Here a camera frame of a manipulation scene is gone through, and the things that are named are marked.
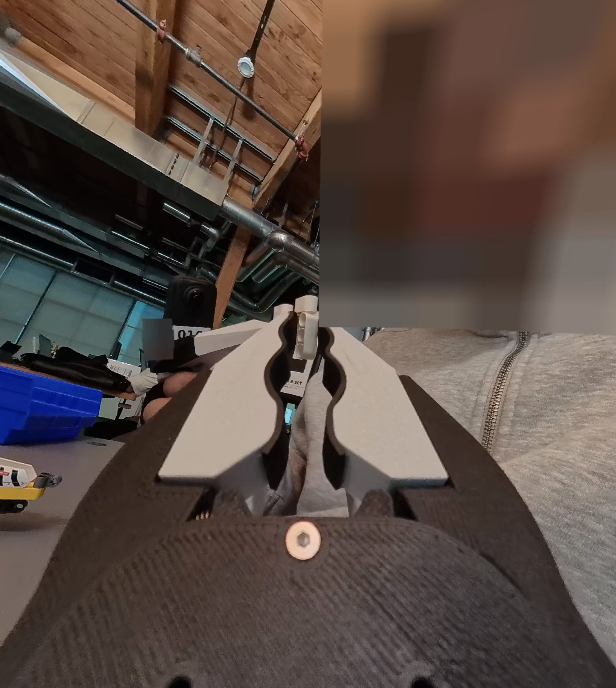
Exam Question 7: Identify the round pendant lamp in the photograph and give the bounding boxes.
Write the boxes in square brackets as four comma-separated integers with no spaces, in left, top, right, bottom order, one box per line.
[235,0,278,78]

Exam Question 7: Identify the person's right hand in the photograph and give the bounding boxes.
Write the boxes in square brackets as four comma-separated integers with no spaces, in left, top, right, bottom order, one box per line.
[142,370,202,424]

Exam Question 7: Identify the small white brick piece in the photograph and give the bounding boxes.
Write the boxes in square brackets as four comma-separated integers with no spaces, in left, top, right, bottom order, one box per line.
[293,296,321,360]

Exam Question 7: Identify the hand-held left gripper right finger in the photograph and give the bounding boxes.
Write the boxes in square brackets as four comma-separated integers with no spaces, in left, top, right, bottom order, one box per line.
[322,328,451,512]

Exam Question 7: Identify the blue storage bin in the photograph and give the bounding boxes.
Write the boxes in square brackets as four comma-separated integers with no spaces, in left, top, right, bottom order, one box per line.
[0,356,104,446]

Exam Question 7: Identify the black bag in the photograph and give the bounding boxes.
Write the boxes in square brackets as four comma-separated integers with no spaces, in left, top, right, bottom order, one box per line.
[0,345,134,397]

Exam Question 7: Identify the person's grey hoodie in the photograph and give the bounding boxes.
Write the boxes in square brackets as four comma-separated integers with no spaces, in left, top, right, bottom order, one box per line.
[281,328,616,688]

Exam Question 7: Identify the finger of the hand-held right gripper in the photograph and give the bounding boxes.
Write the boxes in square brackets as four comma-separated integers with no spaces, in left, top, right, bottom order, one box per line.
[195,302,295,372]

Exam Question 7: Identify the silver ventilation duct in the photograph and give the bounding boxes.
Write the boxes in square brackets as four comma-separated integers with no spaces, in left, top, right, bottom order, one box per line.
[0,16,321,312]

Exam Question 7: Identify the ceiling sprinkler pipe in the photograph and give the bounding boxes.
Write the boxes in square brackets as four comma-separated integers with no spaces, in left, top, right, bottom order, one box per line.
[114,0,310,161]

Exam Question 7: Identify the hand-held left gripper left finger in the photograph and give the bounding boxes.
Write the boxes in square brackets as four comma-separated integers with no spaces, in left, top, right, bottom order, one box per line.
[156,313,295,515]

